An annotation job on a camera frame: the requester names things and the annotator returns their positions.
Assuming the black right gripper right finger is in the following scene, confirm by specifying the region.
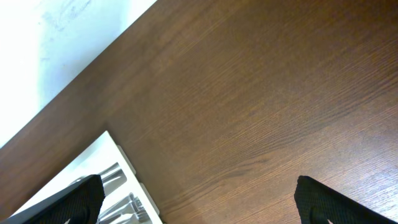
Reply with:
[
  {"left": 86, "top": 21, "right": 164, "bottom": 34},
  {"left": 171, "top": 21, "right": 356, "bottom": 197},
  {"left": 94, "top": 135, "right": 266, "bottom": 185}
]
[{"left": 294, "top": 175, "right": 397, "bottom": 224}]

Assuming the white cutlery tray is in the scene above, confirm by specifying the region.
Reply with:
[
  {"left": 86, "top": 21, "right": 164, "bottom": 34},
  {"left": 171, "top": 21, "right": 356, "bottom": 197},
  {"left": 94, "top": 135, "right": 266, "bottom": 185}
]
[{"left": 16, "top": 131, "right": 163, "bottom": 224}]

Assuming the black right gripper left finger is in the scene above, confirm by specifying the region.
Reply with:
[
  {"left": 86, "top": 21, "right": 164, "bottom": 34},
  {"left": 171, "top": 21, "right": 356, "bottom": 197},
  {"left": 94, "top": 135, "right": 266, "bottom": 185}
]
[{"left": 1, "top": 174, "right": 105, "bottom": 224}]

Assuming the large metal spoon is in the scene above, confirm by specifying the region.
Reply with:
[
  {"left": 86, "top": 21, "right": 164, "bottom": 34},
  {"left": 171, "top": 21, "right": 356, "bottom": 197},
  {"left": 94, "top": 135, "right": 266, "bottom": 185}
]
[
  {"left": 103, "top": 172, "right": 127, "bottom": 197},
  {"left": 99, "top": 162, "right": 121, "bottom": 180}
]

